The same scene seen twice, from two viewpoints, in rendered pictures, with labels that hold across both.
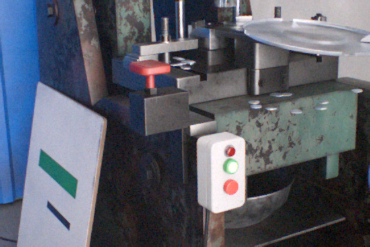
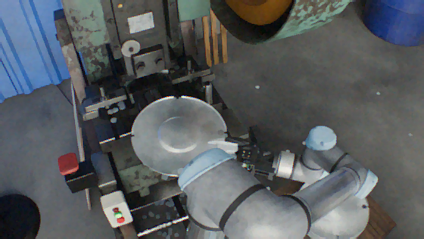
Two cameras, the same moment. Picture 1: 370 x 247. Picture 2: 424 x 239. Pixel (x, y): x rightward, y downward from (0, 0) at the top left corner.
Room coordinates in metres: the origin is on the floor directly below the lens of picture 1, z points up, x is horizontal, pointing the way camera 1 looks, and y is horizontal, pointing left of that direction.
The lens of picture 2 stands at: (0.66, -0.48, 1.65)
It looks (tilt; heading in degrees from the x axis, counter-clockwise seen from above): 48 degrees down; 10
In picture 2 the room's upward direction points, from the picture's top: 2 degrees counter-clockwise
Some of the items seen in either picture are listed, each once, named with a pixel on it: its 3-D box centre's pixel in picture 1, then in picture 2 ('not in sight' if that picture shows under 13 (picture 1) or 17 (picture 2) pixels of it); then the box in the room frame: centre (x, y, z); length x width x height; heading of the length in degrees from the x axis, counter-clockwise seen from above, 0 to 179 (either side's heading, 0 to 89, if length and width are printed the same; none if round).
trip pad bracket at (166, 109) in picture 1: (160, 136); (85, 184); (1.22, 0.05, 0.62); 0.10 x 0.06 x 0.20; 122
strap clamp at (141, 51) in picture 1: (162, 41); (101, 97); (1.50, 0.05, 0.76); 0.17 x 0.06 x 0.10; 122
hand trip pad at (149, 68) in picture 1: (150, 83); (70, 169); (1.22, 0.06, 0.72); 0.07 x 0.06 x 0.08; 32
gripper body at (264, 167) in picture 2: not in sight; (256, 160); (1.30, -0.50, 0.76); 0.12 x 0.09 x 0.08; 84
